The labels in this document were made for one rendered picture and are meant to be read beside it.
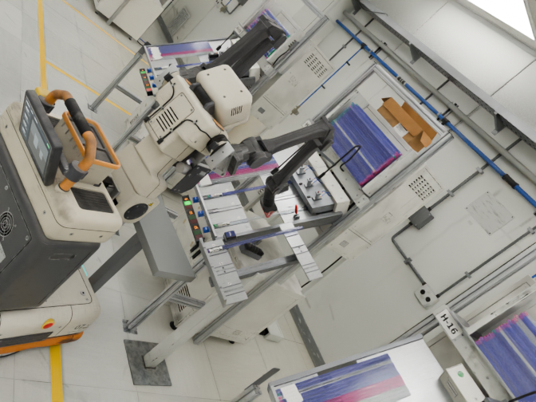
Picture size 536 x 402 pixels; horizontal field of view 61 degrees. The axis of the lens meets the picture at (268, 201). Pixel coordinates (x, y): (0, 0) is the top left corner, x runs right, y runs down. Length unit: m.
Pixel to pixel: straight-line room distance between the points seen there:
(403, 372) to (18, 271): 1.48
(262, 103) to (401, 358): 2.29
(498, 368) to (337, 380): 0.60
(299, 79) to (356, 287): 1.80
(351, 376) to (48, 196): 1.30
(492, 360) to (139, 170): 1.54
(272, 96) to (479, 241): 1.93
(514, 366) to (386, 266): 2.12
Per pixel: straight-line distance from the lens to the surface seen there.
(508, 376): 2.00
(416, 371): 2.08
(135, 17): 6.66
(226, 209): 2.43
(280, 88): 3.65
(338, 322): 4.03
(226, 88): 1.74
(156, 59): 3.77
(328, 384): 1.93
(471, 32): 4.82
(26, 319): 1.94
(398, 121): 3.01
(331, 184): 2.55
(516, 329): 2.02
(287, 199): 2.53
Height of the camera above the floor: 1.64
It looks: 16 degrees down
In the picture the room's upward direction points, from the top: 49 degrees clockwise
